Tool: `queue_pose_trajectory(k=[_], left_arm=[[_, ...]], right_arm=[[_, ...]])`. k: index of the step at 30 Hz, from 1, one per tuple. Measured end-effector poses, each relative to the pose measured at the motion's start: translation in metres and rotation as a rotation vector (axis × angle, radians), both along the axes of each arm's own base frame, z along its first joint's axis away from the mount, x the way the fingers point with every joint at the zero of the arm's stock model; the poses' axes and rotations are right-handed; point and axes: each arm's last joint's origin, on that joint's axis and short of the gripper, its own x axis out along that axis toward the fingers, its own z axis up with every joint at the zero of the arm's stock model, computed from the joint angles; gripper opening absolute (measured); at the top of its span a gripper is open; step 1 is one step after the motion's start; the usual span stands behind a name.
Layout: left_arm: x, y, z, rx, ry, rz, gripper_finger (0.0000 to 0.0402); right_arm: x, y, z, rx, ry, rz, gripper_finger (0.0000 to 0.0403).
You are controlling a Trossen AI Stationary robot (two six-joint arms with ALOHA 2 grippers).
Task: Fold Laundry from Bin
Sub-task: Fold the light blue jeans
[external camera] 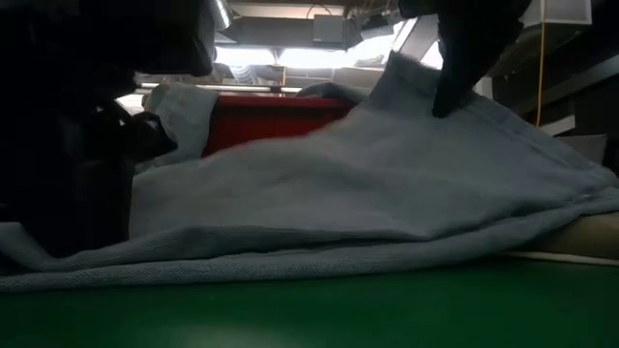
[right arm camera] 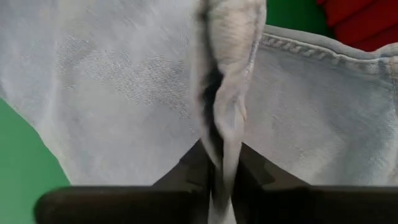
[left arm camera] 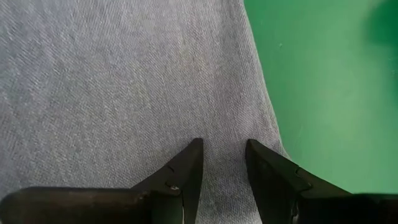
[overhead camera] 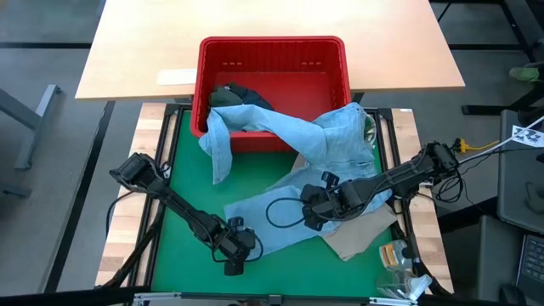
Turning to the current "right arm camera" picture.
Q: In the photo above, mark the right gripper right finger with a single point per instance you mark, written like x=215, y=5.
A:
x=295, y=205

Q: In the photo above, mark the red plastic laundry bin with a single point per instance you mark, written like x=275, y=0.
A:
x=367, y=21

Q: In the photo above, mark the light blue denim shirt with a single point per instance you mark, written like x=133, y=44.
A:
x=124, y=77

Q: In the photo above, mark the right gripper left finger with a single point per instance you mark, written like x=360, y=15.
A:
x=140, y=205

